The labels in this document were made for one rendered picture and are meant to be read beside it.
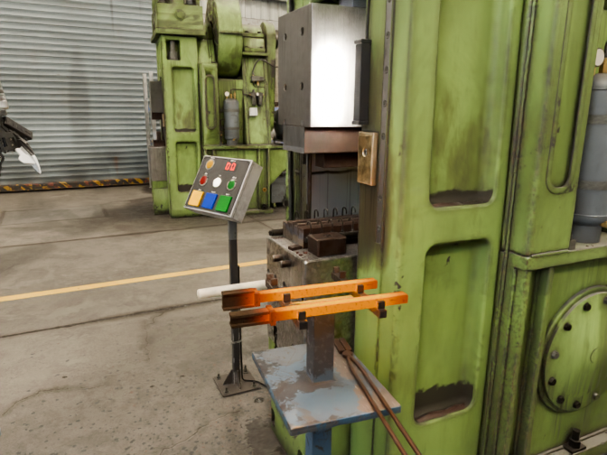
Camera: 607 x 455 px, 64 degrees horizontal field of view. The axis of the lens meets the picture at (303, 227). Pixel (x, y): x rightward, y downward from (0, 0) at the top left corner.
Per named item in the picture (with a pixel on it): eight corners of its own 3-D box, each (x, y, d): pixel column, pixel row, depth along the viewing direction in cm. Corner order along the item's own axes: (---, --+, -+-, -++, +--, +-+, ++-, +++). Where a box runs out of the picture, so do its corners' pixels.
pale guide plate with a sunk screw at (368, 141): (370, 185, 158) (373, 133, 154) (356, 181, 166) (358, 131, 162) (376, 185, 159) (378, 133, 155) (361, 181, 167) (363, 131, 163)
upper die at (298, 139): (303, 153, 174) (303, 126, 172) (283, 149, 192) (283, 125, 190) (400, 151, 191) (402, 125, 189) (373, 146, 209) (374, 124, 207)
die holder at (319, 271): (303, 377, 178) (304, 261, 167) (266, 335, 211) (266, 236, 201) (426, 348, 201) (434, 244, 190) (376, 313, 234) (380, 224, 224)
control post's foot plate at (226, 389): (222, 399, 245) (221, 383, 243) (210, 377, 264) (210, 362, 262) (262, 389, 254) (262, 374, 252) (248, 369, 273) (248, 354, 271)
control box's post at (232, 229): (234, 386, 256) (228, 183, 231) (232, 383, 260) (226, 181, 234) (240, 385, 258) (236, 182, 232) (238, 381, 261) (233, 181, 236)
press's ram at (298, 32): (322, 128, 160) (323, -4, 151) (277, 125, 194) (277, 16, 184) (424, 127, 177) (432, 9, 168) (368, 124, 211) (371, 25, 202)
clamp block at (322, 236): (317, 257, 172) (317, 239, 170) (307, 251, 179) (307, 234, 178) (347, 254, 177) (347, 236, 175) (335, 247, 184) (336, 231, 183)
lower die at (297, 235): (303, 248, 183) (303, 227, 181) (283, 236, 200) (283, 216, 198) (396, 237, 200) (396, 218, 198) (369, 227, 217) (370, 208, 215)
